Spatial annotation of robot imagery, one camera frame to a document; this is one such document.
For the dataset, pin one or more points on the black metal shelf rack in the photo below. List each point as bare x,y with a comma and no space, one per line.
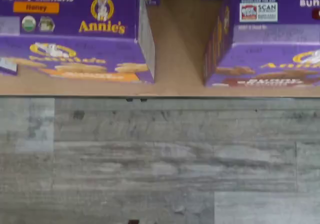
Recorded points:
200,97

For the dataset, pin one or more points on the brown shelf board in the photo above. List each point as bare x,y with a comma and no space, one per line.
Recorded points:
178,59

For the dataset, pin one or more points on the purple Annie's box orange patch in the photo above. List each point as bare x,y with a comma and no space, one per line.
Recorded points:
75,34

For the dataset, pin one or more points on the purple Annie's box brown patch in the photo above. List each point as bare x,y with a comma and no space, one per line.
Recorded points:
270,39

